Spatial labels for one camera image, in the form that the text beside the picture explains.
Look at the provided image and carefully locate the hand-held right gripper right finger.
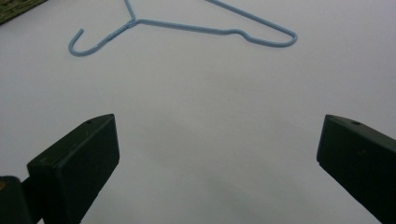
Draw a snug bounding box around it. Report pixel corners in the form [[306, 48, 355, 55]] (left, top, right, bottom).
[[316, 114, 396, 224]]

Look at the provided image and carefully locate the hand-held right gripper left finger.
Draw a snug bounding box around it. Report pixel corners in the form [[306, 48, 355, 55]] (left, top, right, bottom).
[[26, 113, 120, 224]]

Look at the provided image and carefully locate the blue wire clothes hanger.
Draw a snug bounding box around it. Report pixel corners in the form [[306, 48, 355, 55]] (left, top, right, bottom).
[[67, 0, 299, 58]]

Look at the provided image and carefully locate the green patterned mat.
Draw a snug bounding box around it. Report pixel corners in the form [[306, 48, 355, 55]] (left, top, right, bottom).
[[0, 0, 49, 26]]

